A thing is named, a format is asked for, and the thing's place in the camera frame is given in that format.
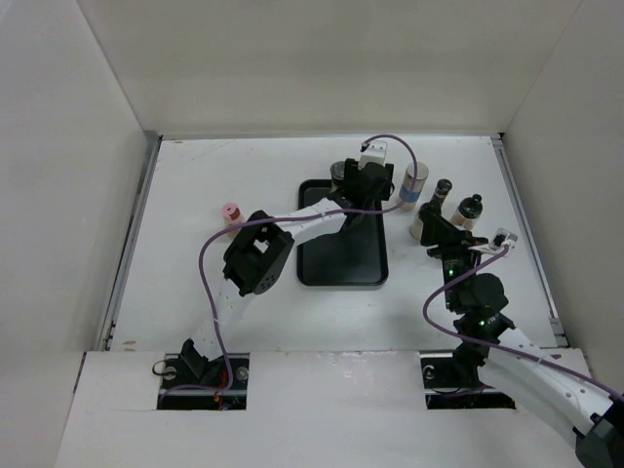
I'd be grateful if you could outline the silver lid blue label jar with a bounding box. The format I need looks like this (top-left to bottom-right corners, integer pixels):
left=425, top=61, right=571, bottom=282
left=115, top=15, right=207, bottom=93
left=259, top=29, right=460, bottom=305
left=398, top=162, right=429, bottom=207

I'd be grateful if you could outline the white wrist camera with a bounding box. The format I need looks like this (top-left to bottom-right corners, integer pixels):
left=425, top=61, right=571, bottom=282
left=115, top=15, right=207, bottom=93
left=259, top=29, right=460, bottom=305
left=489, top=228, right=518, bottom=252
left=358, top=139, right=387, bottom=170

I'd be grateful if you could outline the tall dark pepper grinder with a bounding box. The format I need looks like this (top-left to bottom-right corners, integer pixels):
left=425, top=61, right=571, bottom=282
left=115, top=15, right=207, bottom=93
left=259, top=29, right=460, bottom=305
left=430, top=178, right=452, bottom=208

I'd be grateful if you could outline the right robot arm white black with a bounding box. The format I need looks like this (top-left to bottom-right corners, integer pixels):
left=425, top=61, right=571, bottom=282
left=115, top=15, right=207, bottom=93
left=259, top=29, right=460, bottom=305
left=417, top=203, right=623, bottom=467

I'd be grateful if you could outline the black knob cap bottle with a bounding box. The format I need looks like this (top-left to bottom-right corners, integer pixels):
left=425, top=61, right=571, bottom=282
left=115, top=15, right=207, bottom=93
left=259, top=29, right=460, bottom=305
left=449, top=194, right=484, bottom=230

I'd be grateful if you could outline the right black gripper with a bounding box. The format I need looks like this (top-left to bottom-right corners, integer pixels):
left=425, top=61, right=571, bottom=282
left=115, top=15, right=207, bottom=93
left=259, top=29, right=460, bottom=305
left=420, top=211, right=488, bottom=311

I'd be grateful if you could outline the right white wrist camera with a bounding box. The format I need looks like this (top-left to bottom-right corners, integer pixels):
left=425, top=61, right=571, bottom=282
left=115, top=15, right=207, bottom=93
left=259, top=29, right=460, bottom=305
left=489, top=228, right=518, bottom=252

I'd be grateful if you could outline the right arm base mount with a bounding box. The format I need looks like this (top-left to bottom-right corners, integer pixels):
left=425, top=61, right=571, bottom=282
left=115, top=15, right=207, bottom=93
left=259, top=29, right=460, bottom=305
left=419, top=350, right=516, bottom=410

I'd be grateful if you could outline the black plastic tray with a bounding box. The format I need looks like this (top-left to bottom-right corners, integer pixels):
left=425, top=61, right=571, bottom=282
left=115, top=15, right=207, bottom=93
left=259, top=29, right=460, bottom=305
left=295, top=177, right=391, bottom=288

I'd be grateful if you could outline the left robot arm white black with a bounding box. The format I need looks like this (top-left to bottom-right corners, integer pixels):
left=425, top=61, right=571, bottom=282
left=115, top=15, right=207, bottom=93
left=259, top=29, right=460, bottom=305
left=180, top=159, right=394, bottom=389

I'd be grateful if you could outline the black cap spice bottle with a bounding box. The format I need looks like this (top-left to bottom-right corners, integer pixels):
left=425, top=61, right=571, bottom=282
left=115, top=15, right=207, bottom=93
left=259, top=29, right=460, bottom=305
left=409, top=203, right=428, bottom=243

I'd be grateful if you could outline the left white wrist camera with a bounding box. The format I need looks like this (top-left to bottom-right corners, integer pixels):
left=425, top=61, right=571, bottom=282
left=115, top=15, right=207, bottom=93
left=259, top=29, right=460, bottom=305
left=358, top=139, right=387, bottom=170

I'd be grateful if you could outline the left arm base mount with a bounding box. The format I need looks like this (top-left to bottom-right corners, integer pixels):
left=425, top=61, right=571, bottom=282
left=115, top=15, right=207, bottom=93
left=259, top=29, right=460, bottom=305
left=151, top=339, right=251, bottom=411

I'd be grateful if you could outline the pink cap spice bottle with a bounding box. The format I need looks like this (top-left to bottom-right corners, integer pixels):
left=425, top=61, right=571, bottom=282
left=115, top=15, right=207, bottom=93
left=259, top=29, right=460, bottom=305
left=221, top=202, right=245, bottom=226

